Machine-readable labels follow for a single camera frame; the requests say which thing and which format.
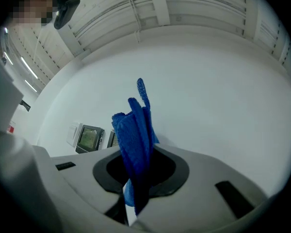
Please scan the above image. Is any person's head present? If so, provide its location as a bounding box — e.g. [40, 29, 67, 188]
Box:
[8, 0, 75, 26]

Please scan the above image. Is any red wall sign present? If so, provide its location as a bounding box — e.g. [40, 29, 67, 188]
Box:
[6, 120, 16, 134]

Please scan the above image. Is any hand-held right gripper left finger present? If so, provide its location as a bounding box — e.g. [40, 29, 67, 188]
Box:
[32, 145, 130, 233]

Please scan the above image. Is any white wall switch plate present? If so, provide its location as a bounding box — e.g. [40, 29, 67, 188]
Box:
[66, 122, 83, 148]

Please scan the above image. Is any long ceiling light strip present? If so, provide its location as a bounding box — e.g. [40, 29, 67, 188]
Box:
[20, 56, 39, 80]
[3, 50, 14, 66]
[24, 79, 38, 93]

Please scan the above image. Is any white ceiling conduit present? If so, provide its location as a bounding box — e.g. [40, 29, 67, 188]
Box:
[123, 0, 141, 44]

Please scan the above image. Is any blue mesh cloth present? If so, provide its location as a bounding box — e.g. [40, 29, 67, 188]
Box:
[111, 78, 160, 216]

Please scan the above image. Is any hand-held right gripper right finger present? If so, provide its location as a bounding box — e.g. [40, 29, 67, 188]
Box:
[133, 144, 269, 233]

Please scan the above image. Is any black head-worn camera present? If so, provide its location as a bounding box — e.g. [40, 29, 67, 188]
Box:
[53, 0, 81, 31]

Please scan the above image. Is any black wall sign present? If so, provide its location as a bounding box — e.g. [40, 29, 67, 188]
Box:
[19, 99, 32, 112]

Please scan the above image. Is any black screen control panel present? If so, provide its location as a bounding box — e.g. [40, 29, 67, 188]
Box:
[75, 124, 105, 154]
[107, 129, 119, 149]

